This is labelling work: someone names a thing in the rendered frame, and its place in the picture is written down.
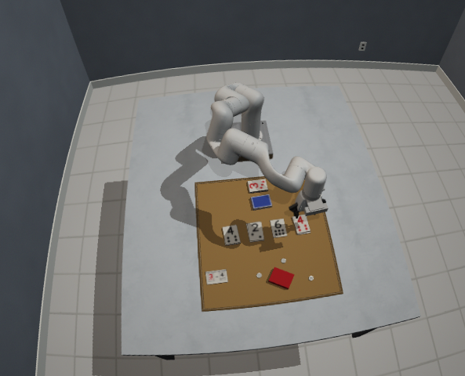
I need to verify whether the brown flat mat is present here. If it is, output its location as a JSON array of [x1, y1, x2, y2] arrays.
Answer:
[[198, 179, 340, 309]]

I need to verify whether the red flat square block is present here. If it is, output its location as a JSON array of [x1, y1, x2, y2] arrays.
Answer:
[[268, 267, 294, 289]]

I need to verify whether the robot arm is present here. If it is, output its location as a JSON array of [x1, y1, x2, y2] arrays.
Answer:
[[206, 82, 328, 216]]

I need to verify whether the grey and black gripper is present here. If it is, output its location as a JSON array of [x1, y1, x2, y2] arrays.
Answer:
[[289, 190, 326, 219]]

